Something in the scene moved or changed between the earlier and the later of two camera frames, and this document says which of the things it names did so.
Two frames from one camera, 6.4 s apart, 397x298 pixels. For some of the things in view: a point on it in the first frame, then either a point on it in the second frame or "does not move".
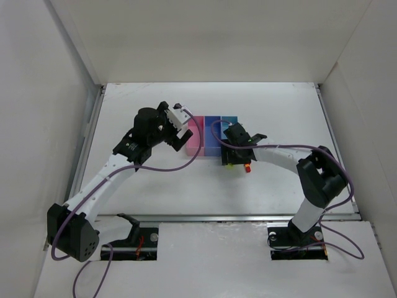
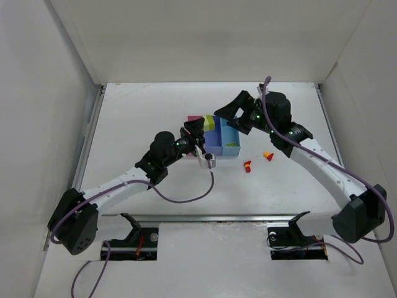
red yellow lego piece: [247, 166] does not move
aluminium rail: [226, 217] does not move
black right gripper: [236, 158] → [242, 113]
